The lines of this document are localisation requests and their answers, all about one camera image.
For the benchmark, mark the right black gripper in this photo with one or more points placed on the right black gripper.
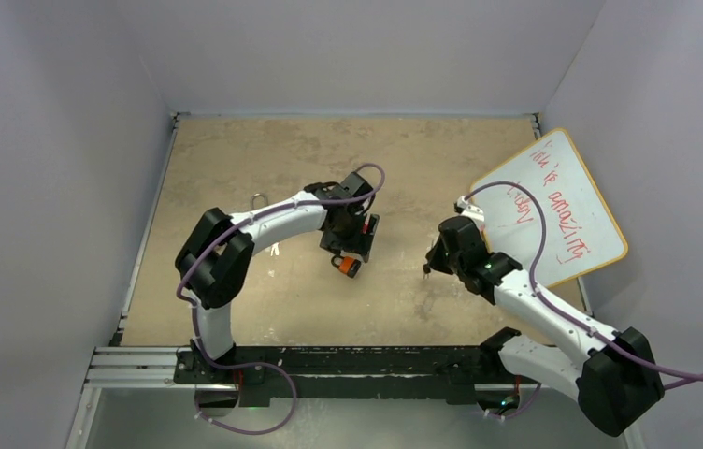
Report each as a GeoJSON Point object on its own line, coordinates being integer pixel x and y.
{"type": "Point", "coordinates": [435, 261]}

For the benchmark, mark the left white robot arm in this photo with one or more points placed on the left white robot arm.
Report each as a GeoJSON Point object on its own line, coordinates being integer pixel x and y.
{"type": "Point", "coordinates": [214, 261]}

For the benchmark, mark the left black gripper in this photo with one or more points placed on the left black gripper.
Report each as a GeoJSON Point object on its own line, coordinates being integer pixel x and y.
{"type": "Point", "coordinates": [357, 245]}

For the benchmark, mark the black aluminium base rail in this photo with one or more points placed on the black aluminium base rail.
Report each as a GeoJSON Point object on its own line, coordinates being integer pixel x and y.
{"type": "Point", "coordinates": [458, 375]}

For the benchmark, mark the orange black padlock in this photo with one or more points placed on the orange black padlock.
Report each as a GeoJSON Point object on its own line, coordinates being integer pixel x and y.
{"type": "Point", "coordinates": [347, 265]}

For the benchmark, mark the whiteboard with yellow frame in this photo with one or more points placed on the whiteboard with yellow frame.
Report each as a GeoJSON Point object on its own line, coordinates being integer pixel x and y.
{"type": "Point", "coordinates": [542, 205]}

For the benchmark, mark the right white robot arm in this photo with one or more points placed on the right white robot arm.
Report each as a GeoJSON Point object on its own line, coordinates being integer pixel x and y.
{"type": "Point", "coordinates": [603, 369]}

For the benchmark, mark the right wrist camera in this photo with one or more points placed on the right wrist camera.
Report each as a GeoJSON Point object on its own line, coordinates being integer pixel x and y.
{"type": "Point", "coordinates": [465, 207]}

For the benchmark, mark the brass padlock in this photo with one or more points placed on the brass padlock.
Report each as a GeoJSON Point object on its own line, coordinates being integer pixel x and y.
{"type": "Point", "coordinates": [258, 200]}

